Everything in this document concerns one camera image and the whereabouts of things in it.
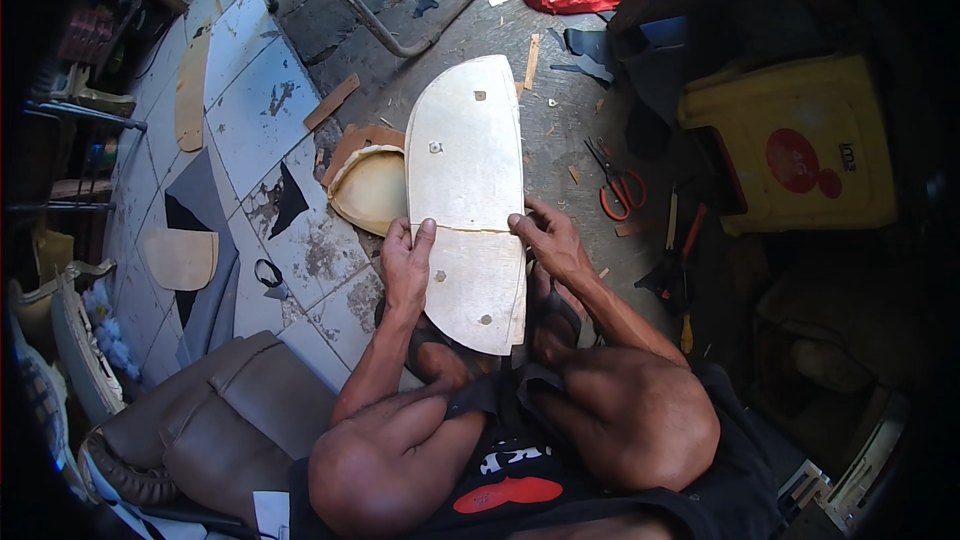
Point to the pale plywood seat board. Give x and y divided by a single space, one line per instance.
465 165

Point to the white ornate chair frame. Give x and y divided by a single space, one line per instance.
82 345

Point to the brown cardboard piece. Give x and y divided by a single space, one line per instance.
360 139

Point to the white stuffing tufts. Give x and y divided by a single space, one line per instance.
112 334

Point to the white appliance casing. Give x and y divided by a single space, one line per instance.
855 465

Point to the yellow plastic container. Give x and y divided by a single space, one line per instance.
795 142

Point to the small black fabric scrap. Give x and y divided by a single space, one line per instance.
424 3

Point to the long plywood cutout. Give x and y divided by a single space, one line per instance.
192 94

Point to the rounded plywood cutout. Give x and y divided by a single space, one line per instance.
180 259

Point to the person's right hand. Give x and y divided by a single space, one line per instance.
559 247

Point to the beige curved seat shell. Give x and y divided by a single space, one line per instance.
371 191

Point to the person's body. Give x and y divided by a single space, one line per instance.
517 480

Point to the black triangular fabric scrap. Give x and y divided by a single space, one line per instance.
289 199

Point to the black hand tool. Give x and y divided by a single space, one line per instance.
664 281

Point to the person's legs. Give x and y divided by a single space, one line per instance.
637 420

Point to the pale wood strip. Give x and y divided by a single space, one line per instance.
532 61

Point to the cluttered shelf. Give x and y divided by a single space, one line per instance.
82 75

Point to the brown wood strip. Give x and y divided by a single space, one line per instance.
331 101

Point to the person's left hand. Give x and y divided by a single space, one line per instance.
405 274

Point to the brown leather seat cushion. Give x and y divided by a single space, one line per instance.
225 420

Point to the black leather scraps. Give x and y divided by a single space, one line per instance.
592 49

